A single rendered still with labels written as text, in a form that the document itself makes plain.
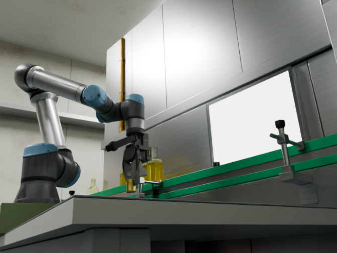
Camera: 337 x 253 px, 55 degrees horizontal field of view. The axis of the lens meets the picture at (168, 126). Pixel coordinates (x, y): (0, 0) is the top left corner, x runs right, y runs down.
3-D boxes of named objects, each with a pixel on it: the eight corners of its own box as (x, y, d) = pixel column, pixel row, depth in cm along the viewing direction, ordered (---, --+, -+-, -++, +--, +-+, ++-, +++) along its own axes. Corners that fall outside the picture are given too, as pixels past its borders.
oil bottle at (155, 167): (165, 203, 145) (163, 157, 152) (155, 203, 141) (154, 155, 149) (156, 205, 149) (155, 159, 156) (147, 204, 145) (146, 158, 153)
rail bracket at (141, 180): (163, 199, 136) (162, 170, 141) (130, 196, 126) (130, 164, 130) (158, 200, 138) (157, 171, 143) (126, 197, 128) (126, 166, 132)
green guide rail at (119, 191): (140, 199, 134) (140, 180, 137) (138, 199, 133) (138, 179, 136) (2, 231, 253) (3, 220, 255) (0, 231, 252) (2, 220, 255)
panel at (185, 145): (312, 152, 113) (294, 68, 125) (308, 151, 111) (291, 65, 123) (149, 192, 174) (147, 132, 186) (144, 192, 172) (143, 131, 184)
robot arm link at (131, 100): (127, 102, 136) (147, 99, 135) (127, 126, 133) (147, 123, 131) (120, 94, 129) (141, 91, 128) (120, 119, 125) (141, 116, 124)
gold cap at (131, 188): (130, 191, 114) (130, 178, 116) (124, 192, 117) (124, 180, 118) (138, 192, 116) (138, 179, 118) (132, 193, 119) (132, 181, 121)
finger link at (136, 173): (151, 183, 117) (148, 160, 122) (138, 182, 114) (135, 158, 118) (146, 186, 119) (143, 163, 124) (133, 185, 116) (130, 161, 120)
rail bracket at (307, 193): (321, 203, 89) (305, 126, 97) (291, 199, 78) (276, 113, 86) (304, 205, 92) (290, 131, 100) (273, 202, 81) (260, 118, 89)
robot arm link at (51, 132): (38, 187, 120) (16, 74, 142) (60, 195, 133) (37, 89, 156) (67, 174, 119) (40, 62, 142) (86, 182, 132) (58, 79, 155)
